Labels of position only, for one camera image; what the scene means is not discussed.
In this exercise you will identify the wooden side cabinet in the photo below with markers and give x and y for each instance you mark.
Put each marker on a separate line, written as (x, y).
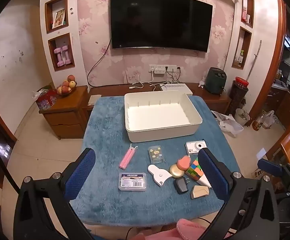
(65, 115)

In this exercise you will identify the white plastic hand tool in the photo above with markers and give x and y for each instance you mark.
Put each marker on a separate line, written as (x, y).
(158, 176)

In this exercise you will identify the white storage box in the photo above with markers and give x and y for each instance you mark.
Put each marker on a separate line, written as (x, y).
(160, 112)

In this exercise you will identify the white power strip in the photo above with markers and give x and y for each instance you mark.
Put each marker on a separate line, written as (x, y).
(157, 70)

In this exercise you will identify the pink fleece robe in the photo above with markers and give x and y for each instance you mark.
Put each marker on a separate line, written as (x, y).
(160, 233)

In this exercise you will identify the framed picture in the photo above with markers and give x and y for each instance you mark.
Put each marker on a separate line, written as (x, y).
(58, 18)

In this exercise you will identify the round gold compact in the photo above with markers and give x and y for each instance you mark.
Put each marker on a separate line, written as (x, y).
(177, 171)

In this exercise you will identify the white wall niche shelf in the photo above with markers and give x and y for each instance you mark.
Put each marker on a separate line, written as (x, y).
(234, 42)
(72, 17)

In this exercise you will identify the white plastic adapter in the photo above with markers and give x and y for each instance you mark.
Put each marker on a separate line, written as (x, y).
(205, 182)

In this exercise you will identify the white router box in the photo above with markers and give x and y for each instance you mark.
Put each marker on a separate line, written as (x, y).
(176, 88)

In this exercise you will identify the white digital camera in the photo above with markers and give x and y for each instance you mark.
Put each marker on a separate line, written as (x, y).
(194, 147)

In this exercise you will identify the pink dumbbell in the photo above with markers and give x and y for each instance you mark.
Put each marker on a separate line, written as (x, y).
(58, 57)
(67, 55)

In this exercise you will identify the long thin stick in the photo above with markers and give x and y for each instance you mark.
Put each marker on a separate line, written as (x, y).
(254, 60)

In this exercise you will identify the pink plastic stick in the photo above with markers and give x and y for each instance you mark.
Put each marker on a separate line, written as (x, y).
(126, 157)

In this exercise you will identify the white wall outlet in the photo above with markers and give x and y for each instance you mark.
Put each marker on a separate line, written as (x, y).
(171, 68)

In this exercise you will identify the red lid jar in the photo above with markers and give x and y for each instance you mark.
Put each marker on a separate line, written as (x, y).
(241, 82)

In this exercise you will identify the blue label clear box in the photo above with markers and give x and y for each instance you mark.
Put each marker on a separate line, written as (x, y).
(132, 182)

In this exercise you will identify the blue plush blanket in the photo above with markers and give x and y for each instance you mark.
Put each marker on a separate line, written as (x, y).
(105, 135)

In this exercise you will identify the amber liquid bottle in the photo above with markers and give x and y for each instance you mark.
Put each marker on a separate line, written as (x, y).
(257, 122)

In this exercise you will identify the black charger plug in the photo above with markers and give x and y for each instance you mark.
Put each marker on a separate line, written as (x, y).
(181, 185)

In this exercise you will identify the black bin with red lid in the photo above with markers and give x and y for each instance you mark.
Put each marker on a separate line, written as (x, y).
(237, 100)

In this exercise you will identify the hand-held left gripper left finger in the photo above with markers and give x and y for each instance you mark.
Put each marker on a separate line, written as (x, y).
(81, 172)

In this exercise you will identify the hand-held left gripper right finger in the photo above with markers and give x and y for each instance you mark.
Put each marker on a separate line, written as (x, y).
(212, 177)

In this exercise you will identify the wooden kitchen cabinet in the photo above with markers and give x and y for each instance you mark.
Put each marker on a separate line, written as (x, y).
(284, 107)

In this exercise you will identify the white plastic bag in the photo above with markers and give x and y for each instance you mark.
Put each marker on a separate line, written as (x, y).
(231, 126)

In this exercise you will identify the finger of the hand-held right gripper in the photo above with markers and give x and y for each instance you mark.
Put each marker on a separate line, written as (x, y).
(269, 167)

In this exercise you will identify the clear sticker-covered case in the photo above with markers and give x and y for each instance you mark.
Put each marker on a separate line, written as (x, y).
(157, 154)

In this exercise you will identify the clear plastic bag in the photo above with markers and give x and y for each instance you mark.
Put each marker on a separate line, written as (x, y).
(269, 118)

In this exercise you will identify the colourful puzzle cube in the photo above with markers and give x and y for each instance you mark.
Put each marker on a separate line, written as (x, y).
(194, 170)

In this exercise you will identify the white waste bin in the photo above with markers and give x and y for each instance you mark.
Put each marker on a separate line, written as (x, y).
(242, 117)

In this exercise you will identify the tan wedge block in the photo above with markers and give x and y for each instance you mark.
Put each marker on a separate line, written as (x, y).
(200, 192)

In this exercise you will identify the beige paper sheet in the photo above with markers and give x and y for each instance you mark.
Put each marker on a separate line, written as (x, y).
(94, 100)

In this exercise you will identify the black flat television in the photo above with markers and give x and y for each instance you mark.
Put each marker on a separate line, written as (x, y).
(160, 20)

